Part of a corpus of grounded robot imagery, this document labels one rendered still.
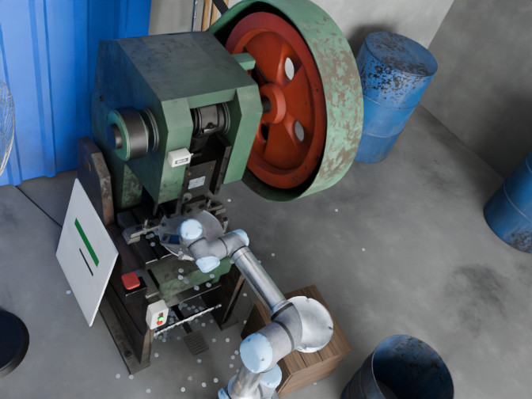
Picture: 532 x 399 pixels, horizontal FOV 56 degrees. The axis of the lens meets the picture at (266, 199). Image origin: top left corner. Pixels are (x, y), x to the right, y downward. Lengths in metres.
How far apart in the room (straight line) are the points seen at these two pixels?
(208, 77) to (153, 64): 0.20
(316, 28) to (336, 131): 0.37
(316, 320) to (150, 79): 1.47
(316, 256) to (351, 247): 0.29
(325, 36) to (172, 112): 0.60
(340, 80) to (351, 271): 1.85
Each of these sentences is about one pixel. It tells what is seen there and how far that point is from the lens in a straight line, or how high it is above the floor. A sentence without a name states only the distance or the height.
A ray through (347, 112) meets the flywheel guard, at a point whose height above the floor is 1.55.
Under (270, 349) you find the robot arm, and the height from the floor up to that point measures 1.09.
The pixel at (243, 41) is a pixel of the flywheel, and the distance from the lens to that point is 2.21.
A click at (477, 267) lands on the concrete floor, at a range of 4.00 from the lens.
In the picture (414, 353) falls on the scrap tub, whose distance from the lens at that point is 2.81.
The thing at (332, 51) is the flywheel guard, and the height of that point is 1.70.
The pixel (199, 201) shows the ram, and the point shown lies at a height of 0.97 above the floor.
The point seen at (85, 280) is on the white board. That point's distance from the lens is 2.77.
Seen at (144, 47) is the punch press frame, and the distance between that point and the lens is 1.95.
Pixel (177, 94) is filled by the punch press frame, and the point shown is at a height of 1.50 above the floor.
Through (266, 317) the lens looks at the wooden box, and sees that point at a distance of 2.60.
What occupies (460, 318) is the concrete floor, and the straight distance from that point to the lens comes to 3.62.
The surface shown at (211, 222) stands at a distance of 2.30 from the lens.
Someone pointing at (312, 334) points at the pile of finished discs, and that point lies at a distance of 2.59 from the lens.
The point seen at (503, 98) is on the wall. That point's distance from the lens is 4.85.
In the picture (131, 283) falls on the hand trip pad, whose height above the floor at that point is 0.76.
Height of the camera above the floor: 2.54
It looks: 45 degrees down
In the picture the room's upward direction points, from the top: 21 degrees clockwise
